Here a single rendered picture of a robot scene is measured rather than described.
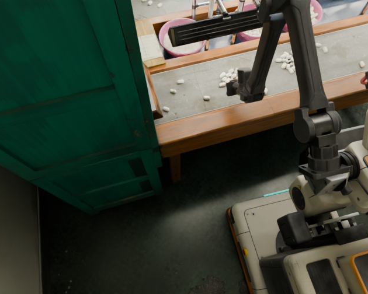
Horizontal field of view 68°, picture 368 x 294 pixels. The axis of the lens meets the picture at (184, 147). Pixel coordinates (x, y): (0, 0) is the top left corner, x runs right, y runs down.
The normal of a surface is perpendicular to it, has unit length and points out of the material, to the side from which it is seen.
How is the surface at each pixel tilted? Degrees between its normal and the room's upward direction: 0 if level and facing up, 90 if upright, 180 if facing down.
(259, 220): 0
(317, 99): 27
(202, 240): 0
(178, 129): 0
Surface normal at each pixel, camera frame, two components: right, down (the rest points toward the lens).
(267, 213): 0.00, -0.39
